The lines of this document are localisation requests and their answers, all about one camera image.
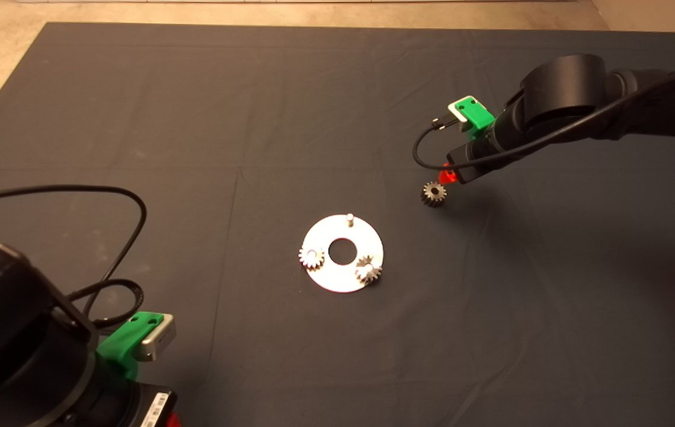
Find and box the green left camera mount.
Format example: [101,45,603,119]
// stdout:
[97,311,165,380]

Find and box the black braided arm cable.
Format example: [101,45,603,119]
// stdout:
[65,279,145,330]

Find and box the green right camera mount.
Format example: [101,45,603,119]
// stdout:
[455,97,496,136]

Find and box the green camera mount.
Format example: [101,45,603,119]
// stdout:
[97,311,165,380]
[455,97,496,136]

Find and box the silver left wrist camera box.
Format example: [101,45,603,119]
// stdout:
[139,313,176,362]

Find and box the small steel planetary gear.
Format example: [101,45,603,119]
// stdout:
[354,255,383,285]
[298,246,325,271]
[420,181,448,208]

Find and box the thin black left camera cable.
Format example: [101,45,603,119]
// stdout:
[0,185,148,315]

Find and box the black right camera cable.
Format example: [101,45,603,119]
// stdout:
[412,65,675,247]

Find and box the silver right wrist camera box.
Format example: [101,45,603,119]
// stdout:
[447,95,477,125]

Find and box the dark grey table cloth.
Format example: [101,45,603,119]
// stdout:
[0,23,675,427]

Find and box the round metal carrier plate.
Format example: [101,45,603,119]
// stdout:
[302,213,385,294]

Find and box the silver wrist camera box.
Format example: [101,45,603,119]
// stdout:
[139,313,176,362]
[447,95,477,125]

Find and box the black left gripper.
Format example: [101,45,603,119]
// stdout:
[129,383,181,427]

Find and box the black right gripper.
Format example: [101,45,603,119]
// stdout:
[439,139,501,185]

